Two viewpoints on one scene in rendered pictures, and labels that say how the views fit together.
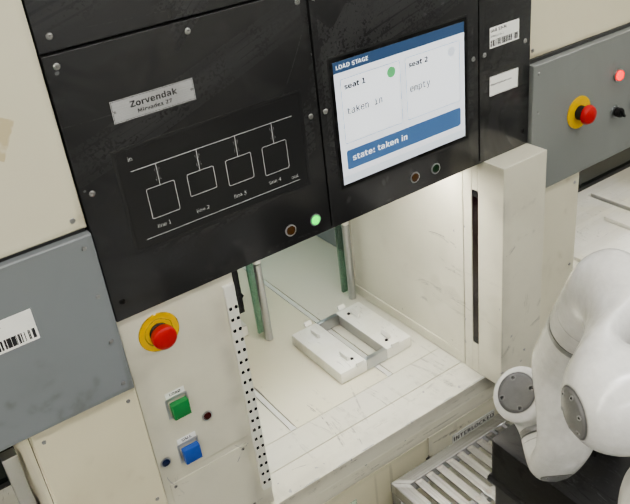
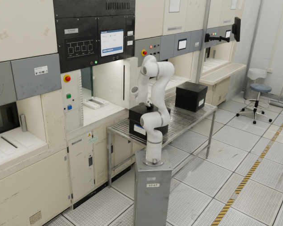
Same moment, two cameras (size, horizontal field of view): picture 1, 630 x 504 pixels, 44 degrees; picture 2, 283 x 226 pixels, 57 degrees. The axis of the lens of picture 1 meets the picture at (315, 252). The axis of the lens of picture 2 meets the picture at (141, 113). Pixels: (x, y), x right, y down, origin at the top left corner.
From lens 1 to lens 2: 1.13 m
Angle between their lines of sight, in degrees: 19
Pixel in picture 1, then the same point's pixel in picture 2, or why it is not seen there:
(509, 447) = (132, 110)
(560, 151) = (140, 59)
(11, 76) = (50, 20)
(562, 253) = not seen: hidden behind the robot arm
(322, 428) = (91, 115)
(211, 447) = (73, 108)
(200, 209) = (76, 54)
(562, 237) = not seen: hidden behind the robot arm
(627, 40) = (152, 40)
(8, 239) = (45, 51)
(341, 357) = (94, 105)
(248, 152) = (85, 45)
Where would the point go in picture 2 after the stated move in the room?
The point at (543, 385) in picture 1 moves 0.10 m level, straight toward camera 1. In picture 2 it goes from (139, 83) to (139, 88)
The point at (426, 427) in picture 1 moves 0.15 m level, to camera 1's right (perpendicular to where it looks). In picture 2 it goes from (113, 116) to (127, 115)
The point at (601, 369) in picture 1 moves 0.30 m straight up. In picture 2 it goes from (148, 63) to (150, 15)
